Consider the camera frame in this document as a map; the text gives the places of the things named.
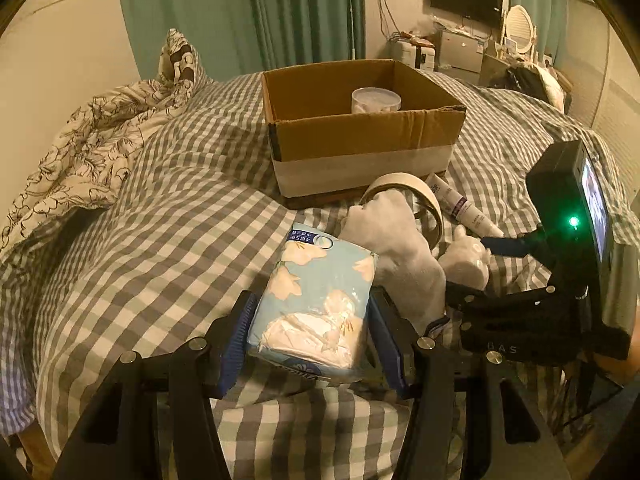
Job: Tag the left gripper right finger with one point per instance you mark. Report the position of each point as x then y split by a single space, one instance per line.
505 436

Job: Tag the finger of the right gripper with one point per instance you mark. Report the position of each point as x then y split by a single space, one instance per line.
513 247

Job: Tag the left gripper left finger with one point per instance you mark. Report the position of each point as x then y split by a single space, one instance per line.
117 436

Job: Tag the white purple cream tube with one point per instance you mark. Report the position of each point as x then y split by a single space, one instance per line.
462 209

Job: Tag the white sock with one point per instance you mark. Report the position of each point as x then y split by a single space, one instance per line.
406 268

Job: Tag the beige tape roll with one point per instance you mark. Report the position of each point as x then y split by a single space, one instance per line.
426 207

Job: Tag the blue tissue pack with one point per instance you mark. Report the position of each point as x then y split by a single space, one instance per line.
312 316

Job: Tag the clear round plastic container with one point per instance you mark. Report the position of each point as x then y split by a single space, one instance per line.
367 100

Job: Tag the black bag on chair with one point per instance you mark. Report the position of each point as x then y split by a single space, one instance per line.
535 81

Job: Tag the grey mini fridge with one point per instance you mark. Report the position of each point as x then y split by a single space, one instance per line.
459 56

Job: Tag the white suitcase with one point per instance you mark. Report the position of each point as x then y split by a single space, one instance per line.
420 56

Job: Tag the white oval mirror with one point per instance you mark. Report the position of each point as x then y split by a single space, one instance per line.
519 32

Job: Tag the cardboard box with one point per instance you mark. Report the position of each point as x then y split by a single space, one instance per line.
320 148

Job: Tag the floral white blanket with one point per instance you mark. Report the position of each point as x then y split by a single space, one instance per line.
90 158

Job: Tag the checked pillow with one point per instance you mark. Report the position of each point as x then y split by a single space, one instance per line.
179 61

